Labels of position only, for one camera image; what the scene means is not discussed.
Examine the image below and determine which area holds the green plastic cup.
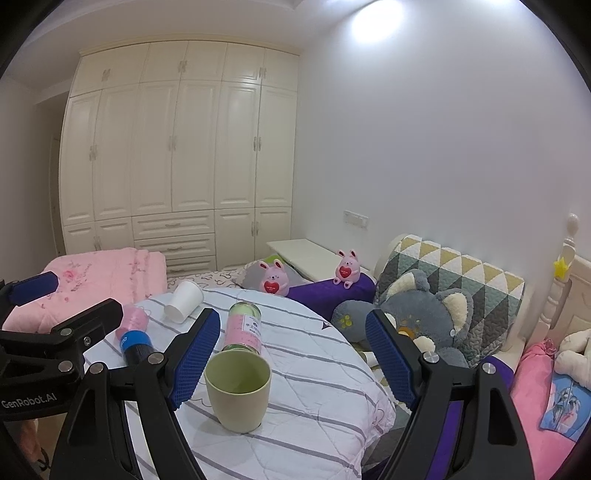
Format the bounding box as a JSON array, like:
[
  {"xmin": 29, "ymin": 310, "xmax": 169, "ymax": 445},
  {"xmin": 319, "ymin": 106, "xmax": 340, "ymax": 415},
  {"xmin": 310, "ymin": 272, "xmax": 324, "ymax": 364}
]
[{"xmin": 204, "ymin": 349, "xmax": 271, "ymax": 434}]

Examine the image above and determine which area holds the white paper cup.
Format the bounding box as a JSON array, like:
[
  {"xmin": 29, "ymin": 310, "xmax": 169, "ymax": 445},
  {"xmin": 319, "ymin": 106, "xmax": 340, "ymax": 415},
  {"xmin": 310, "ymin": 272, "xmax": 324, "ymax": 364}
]
[{"xmin": 164, "ymin": 280, "xmax": 204, "ymax": 323}]

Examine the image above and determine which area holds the folded pink quilt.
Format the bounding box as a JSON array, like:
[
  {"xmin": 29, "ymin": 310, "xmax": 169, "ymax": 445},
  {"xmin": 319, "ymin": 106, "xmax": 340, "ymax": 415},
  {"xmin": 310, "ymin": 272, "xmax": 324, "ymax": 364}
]
[{"xmin": 3, "ymin": 247, "xmax": 167, "ymax": 334}]

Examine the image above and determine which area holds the grey elephant plush toy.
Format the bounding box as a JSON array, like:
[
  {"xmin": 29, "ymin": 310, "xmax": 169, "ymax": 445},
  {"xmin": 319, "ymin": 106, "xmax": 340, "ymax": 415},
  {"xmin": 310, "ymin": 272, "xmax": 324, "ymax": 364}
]
[{"xmin": 331, "ymin": 269, "xmax": 474, "ymax": 367}]

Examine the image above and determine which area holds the cream plush toy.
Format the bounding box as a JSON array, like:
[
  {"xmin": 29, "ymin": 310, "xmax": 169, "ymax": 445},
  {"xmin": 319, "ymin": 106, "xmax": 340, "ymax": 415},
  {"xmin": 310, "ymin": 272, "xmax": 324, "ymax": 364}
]
[{"xmin": 554, "ymin": 329, "xmax": 591, "ymax": 390}]

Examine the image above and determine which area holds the triangle pattern quilted cushion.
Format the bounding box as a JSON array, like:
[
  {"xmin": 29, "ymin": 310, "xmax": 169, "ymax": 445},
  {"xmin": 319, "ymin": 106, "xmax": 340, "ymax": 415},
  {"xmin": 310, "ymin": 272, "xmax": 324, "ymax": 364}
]
[{"xmin": 374, "ymin": 234, "xmax": 534, "ymax": 368}]

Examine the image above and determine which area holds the white bed headboard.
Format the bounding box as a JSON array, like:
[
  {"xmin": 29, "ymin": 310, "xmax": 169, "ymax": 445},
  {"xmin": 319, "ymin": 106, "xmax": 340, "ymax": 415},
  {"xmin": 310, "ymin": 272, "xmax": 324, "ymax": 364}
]
[{"xmin": 527, "ymin": 213, "xmax": 590, "ymax": 347}]

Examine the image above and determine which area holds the heart pattern bed sheet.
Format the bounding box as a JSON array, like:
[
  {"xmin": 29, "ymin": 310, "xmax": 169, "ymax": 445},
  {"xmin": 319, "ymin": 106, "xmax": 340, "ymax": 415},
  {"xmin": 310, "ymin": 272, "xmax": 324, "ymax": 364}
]
[{"xmin": 167, "ymin": 265, "xmax": 249, "ymax": 291}]

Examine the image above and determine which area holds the pink label glass bottle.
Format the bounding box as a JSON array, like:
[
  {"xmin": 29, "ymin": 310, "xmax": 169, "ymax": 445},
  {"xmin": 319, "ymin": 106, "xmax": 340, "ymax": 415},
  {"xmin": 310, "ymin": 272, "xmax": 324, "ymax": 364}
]
[{"xmin": 222, "ymin": 302, "xmax": 263, "ymax": 355}]

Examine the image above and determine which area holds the yellow star sticker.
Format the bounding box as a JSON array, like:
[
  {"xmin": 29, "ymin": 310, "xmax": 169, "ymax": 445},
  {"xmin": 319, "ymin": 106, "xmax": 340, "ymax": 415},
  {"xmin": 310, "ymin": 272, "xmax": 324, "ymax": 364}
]
[{"xmin": 553, "ymin": 256, "xmax": 570, "ymax": 281}]

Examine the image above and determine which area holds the purple pillow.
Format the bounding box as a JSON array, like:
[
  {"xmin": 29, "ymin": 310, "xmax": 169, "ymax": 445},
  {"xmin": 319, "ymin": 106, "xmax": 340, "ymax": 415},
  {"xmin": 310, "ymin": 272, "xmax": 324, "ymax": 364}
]
[{"xmin": 287, "ymin": 274, "xmax": 376, "ymax": 320}]

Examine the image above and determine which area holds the pink bunny plush right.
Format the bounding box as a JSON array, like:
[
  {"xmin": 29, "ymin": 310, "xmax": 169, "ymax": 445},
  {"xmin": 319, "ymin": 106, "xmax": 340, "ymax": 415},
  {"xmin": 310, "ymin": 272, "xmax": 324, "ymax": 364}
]
[{"xmin": 332, "ymin": 250, "xmax": 362, "ymax": 289}]

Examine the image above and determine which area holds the pink bunny plush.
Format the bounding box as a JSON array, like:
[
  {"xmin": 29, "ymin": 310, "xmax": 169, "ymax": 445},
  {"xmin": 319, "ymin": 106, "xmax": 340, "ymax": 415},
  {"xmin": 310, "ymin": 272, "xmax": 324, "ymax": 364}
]
[
  {"xmin": 259, "ymin": 259, "xmax": 290, "ymax": 297},
  {"xmin": 332, "ymin": 250, "xmax": 362, "ymax": 289}
]

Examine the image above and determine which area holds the pink bunny plush left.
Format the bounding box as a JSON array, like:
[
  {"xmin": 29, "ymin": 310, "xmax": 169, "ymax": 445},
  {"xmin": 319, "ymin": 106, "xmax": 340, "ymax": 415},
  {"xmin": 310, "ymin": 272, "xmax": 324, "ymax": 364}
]
[{"xmin": 259, "ymin": 259, "xmax": 290, "ymax": 297}]

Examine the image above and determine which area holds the cream wardrobe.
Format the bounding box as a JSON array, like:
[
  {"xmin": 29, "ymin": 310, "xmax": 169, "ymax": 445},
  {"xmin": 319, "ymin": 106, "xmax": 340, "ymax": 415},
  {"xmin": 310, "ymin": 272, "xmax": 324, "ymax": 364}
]
[{"xmin": 59, "ymin": 40, "xmax": 298, "ymax": 276}]

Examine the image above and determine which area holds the white wall socket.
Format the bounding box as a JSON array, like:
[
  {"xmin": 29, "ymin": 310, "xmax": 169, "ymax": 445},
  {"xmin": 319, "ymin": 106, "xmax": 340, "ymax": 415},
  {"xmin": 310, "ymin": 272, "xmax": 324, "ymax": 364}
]
[{"xmin": 344, "ymin": 210, "xmax": 369, "ymax": 229}]

